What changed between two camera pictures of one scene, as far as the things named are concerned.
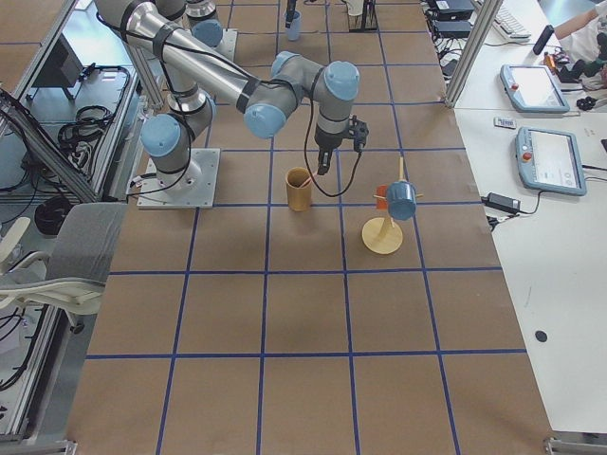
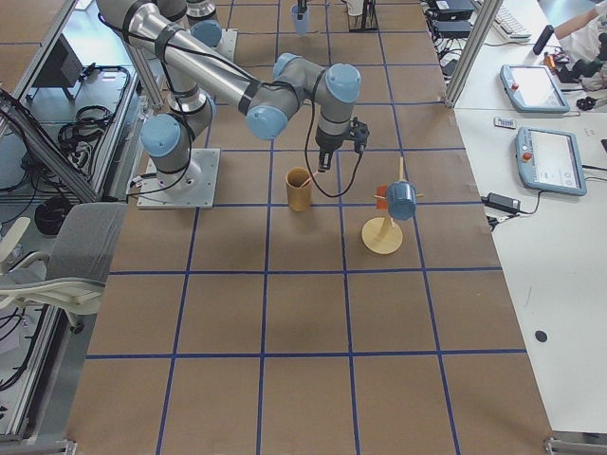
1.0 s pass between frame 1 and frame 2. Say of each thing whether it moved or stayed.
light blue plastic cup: moved
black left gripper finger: moved
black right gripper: stayed
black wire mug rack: stayed
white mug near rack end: stayed
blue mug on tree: stayed
